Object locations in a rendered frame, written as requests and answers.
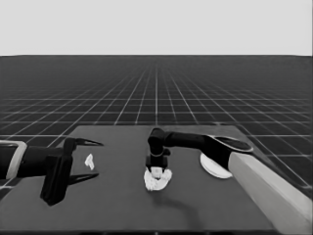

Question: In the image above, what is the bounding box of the large thick white disc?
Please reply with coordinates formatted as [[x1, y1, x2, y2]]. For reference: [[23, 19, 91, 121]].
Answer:
[[200, 152, 234, 180]]

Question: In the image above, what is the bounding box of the small white T-shaped piece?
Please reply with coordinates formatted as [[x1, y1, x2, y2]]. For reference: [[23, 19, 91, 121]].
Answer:
[[84, 153, 96, 171]]

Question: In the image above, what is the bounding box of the white round carrier with pins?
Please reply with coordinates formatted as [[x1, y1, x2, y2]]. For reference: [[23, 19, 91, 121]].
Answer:
[[143, 167, 173, 192]]

